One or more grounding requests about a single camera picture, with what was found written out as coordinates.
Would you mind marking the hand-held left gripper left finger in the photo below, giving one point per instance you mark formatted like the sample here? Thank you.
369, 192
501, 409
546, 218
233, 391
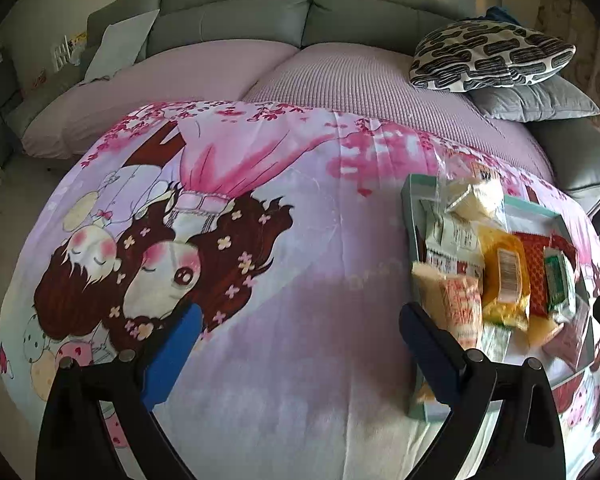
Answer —
172, 360

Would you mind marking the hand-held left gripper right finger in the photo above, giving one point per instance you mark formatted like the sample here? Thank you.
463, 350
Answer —
430, 355

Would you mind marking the pink snack packet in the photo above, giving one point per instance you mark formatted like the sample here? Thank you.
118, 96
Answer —
570, 347

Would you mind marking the orange roll snack packet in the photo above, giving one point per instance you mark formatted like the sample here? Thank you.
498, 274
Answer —
455, 310

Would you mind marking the green white biscuit packet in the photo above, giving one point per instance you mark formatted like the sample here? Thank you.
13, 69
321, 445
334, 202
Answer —
560, 282

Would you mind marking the red checkered snack packet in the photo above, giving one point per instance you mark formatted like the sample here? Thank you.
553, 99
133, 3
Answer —
532, 255

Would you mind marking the yellow orange snack packet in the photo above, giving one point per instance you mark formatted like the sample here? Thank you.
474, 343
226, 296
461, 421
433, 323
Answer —
505, 270

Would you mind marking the red white biscuit packet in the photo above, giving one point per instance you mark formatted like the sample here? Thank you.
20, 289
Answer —
455, 240

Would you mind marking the teal shallow box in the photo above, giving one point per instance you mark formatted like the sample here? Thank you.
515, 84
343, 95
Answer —
408, 205

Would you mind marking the clear pastry packet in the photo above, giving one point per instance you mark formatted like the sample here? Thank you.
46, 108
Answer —
472, 197

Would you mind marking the pink cartoon printed blanket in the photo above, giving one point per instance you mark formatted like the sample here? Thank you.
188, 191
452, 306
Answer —
290, 270

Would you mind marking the black white patterned pillow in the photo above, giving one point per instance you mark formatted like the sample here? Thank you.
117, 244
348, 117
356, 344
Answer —
490, 52

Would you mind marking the pink sofa seat cover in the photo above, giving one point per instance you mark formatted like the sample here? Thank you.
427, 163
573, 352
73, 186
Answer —
340, 80

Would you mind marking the light grey pillow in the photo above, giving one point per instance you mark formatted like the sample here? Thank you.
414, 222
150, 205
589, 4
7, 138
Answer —
122, 45

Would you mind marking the blue cloth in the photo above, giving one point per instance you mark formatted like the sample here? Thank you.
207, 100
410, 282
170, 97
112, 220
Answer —
502, 14

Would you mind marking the grey sofa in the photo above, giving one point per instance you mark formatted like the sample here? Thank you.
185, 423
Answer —
230, 15

